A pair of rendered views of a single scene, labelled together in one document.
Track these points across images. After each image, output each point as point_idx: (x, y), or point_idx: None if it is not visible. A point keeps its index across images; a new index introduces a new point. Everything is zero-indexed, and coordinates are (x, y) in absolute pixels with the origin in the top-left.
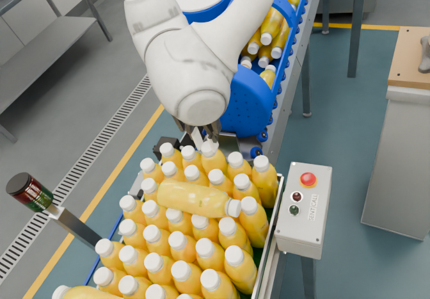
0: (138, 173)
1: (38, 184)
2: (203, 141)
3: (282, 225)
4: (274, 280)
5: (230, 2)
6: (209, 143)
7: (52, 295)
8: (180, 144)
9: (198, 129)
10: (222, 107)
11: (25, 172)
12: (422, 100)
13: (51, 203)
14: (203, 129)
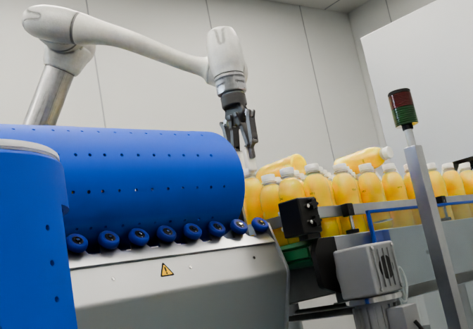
0: (371, 246)
1: (390, 106)
2: (248, 169)
3: None
4: None
5: (66, 133)
6: (243, 160)
7: (389, 146)
8: (280, 216)
9: (244, 150)
10: None
11: (392, 91)
12: None
13: (405, 134)
14: (242, 225)
